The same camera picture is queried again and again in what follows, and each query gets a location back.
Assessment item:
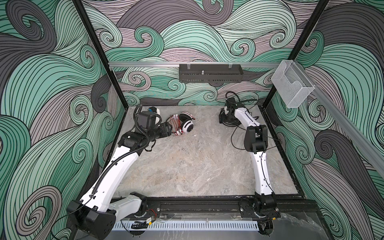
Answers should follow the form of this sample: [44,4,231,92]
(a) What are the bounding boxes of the red headphone cable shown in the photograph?
[165,113,196,136]

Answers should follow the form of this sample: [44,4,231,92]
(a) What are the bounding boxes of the black headphone cable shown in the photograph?
[229,107,278,151]

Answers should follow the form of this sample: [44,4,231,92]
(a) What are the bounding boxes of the black blue headphones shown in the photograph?
[219,114,241,128]

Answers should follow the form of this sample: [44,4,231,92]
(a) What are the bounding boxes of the white black headphones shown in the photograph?
[166,112,196,136]

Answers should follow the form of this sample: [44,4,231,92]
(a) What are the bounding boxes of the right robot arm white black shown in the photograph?
[219,91,279,218]

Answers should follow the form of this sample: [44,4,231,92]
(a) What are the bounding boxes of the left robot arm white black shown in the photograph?
[67,105,172,240]

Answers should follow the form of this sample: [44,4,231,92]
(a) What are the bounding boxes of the black perforated metal tray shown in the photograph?
[179,64,244,85]

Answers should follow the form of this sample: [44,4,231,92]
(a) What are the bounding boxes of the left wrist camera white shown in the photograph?
[148,107,161,118]

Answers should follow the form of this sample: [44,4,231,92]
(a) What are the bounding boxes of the clear plastic wall bin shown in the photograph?
[271,60,315,109]

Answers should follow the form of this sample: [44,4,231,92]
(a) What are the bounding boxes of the aluminium rail back wall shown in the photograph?
[108,61,281,69]

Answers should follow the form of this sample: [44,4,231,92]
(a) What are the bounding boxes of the aluminium rail wall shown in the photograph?
[294,62,384,176]
[108,61,281,69]

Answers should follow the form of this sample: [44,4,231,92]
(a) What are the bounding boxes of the white slotted cable duct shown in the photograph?
[112,220,260,232]

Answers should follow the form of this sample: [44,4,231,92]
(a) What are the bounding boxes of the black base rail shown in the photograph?
[113,196,322,220]

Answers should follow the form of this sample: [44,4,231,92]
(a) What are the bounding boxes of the aluminium rail right wall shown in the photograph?
[294,62,384,176]

